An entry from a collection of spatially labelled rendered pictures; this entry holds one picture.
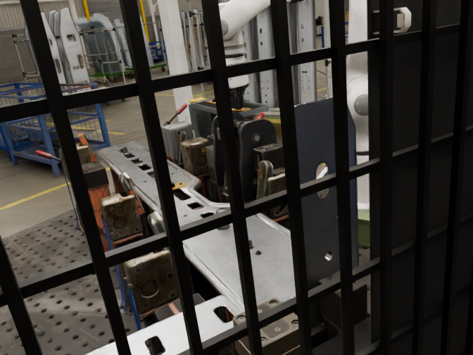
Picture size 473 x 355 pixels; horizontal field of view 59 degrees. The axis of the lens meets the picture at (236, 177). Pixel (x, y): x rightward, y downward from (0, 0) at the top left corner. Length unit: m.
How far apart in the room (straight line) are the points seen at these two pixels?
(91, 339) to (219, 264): 0.53
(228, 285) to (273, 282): 0.08
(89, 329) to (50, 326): 0.13
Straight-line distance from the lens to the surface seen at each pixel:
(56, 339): 1.32
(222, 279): 0.81
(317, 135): 0.56
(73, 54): 10.01
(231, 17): 1.32
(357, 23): 1.37
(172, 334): 0.71
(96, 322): 1.32
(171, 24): 4.86
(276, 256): 0.85
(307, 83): 5.38
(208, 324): 0.71
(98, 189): 1.54
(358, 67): 1.44
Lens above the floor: 1.45
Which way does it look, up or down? 20 degrees down
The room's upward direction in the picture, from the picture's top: 7 degrees counter-clockwise
